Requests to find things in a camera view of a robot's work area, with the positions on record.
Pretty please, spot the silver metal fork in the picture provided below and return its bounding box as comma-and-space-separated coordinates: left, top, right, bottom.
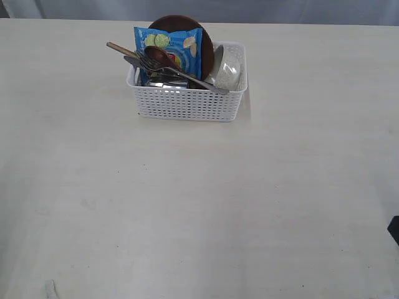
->
134, 51, 229, 95

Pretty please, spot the white backdrop curtain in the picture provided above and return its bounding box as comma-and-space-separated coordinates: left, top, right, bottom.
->
1, 0, 398, 26

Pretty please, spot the stainless steel cup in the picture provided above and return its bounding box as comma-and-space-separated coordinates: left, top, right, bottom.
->
145, 79, 189, 89

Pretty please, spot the white plastic woven basket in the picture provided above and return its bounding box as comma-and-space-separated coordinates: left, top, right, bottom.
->
126, 41, 248, 122

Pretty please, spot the brown wooden chopstick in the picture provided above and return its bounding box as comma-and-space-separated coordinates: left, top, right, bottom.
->
106, 42, 138, 59

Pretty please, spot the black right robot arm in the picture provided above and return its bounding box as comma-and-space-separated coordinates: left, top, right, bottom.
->
387, 216, 399, 245

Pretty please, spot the speckled white ceramic bowl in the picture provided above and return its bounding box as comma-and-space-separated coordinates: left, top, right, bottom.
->
205, 44, 241, 91

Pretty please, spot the brown wooden plate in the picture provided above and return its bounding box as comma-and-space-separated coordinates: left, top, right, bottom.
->
149, 15, 214, 79

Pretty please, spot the silver table knife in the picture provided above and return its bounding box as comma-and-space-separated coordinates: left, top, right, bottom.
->
123, 55, 146, 70

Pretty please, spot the blue chips bag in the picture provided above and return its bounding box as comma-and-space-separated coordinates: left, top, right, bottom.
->
133, 26, 203, 79

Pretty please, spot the dark red wooden spoon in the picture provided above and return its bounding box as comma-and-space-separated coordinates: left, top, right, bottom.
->
144, 45, 181, 70

